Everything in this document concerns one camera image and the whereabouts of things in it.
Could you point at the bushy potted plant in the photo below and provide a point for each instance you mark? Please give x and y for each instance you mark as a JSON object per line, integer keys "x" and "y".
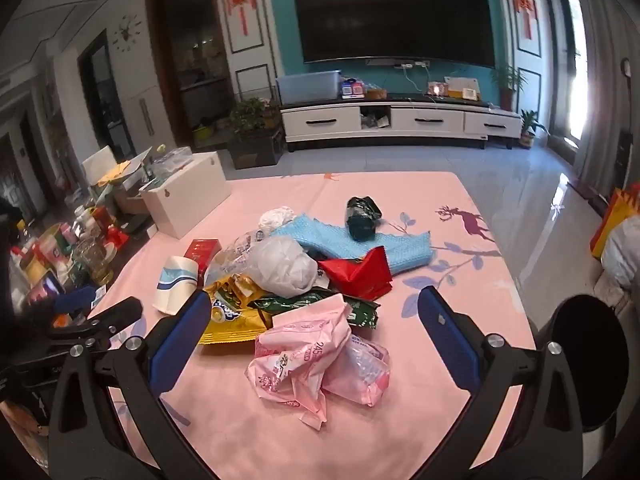
{"x": 247, "y": 115}

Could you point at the tall potted plant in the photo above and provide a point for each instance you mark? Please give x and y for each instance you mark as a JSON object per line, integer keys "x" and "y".
{"x": 507, "y": 85}

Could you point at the black trash bin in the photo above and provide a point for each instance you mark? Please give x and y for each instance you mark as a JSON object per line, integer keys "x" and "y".
{"x": 590, "y": 360}

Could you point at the white storage box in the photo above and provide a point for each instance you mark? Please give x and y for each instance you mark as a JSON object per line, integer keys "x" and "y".
{"x": 185, "y": 200}

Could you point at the white plastic carrier bag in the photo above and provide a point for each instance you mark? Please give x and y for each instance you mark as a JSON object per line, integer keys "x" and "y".
{"x": 625, "y": 255}

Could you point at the green snack packet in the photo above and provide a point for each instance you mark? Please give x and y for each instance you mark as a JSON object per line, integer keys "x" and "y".
{"x": 285, "y": 304}

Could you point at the clear plastic container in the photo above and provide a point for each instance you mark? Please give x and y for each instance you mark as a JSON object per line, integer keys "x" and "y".
{"x": 170, "y": 162}

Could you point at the dark plant stand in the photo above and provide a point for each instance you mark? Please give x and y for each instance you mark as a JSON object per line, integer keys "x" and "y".
{"x": 255, "y": 152}

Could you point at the yellow and white box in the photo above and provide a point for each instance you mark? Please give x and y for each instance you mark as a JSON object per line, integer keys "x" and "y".
{"x": 462, "y": 89}

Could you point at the dark green packet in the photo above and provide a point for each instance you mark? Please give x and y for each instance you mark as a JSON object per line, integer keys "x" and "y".
{"x": 362, "y": 220}

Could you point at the pink printed tablecloth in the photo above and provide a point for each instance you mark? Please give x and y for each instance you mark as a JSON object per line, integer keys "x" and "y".
{"x": 300, "y": 195}

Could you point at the red foil packet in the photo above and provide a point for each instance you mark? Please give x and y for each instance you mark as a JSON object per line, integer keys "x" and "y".
{"x": 355, "y": 272}

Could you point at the red box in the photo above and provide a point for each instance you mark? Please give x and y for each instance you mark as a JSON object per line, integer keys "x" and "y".
{"x": 202, "y": 250}

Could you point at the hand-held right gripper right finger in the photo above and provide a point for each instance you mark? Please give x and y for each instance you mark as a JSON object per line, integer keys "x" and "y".
{"x": 442, "y": 330}

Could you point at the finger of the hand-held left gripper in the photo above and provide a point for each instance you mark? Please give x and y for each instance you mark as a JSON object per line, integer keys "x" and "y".
{"x": 75, "y": 297}
{"x": 115, "y": 312}

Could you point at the black television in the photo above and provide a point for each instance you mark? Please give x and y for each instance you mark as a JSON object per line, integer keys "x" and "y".
{"x": 390, "y": 15}

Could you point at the grey-white plastic bag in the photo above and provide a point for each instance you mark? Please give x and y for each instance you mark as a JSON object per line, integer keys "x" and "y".
{"x": 282, "y": 265}

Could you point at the white paper cup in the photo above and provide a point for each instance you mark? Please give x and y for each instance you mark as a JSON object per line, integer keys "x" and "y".
{"x": 172, "y": 290}

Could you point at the white television cabinet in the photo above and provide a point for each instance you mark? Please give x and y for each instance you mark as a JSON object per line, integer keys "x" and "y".
{"x": 425, "y": 120}

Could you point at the green bucket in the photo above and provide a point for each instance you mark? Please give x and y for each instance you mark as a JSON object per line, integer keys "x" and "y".
{"x": 204, "y": 131}

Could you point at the orange shopping bag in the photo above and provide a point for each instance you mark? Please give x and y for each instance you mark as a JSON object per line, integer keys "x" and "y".
{"x": 607, "y": 230}

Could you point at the white tissue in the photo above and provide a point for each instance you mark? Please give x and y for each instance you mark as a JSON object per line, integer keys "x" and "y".
{"x": 275, "y": 219}

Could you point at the dark wooden doorway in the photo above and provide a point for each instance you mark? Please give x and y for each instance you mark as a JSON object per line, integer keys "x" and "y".
{"x": 200, "y": 60}

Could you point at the blue knitted cloth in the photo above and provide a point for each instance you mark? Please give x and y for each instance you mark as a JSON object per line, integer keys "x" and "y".
{"x": 405, "y": 252}

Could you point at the blue storage bin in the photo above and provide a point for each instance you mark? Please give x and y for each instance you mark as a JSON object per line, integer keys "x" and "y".
{"x": 307, "y": 87}

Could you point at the cluttered bottles and jars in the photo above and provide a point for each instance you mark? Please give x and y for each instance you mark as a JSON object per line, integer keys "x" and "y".
{"x": 65, "y": 255}

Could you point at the wall clock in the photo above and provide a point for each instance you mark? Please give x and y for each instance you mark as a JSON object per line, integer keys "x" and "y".
{"x": 126, "y": 32}

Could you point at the pink plastic packet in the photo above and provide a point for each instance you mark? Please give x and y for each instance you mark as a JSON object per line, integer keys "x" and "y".
{"x": 300, "y": 360}

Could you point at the clear plastic bag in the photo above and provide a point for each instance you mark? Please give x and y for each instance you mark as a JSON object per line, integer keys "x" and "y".
{"x": 235, "y": 255}

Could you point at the small potted plant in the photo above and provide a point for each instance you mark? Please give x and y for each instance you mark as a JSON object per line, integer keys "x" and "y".
{"x": 529, "y": 130}

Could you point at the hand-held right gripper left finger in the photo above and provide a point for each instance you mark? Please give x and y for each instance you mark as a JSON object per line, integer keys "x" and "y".
{"x": 180, "y": 340}

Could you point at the yellow snack bag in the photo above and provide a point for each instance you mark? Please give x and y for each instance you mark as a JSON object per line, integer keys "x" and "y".
{"x": 230, "y": 327}

